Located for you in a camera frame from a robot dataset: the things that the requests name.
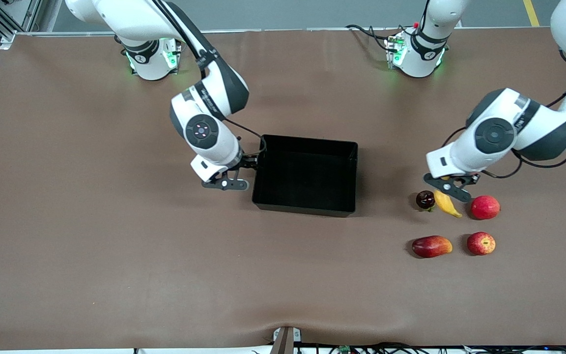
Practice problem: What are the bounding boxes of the yellow banana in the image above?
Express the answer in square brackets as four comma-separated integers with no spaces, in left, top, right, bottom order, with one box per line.
[434,189,462,218]

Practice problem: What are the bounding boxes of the black plastic box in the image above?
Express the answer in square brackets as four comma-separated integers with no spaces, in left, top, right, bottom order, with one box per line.
[252,134,359,218]

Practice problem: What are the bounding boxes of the red yellow striped apple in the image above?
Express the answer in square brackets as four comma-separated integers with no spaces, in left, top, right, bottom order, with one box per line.
[467,232,496,256]

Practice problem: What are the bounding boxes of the dark purple mangosteen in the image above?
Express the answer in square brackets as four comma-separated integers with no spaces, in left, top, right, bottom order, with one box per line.
[416,190,436,212]

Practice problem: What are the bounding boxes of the plain red apple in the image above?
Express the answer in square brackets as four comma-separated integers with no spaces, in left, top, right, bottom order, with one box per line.
[471,195,501,220]

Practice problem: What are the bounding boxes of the red yellow mango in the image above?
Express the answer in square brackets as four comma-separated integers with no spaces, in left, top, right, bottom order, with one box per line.
[412,236,453,259]

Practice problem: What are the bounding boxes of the brown table mat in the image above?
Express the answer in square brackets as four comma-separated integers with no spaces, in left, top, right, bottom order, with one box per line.
[0,27,566,351]

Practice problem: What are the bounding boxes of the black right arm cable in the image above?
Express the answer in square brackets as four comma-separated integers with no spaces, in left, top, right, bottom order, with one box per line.
[150,0,268,153]

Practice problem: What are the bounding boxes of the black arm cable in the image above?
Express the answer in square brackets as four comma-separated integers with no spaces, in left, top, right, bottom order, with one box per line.
[150,0,268,153]
[441,47,566,180]

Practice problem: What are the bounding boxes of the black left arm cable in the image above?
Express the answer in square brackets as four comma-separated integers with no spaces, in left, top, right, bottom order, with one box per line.
[441,47,566,180]

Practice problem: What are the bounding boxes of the black base cable bundle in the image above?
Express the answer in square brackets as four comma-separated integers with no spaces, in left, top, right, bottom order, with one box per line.
[345,24,414,55]

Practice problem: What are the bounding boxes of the metal table edge bracket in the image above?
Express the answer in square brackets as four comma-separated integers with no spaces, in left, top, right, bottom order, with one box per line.
[271,326,302,354]

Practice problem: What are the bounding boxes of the black cables along table edge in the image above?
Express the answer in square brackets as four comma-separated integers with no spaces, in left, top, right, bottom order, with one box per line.
[251,342,566,354]

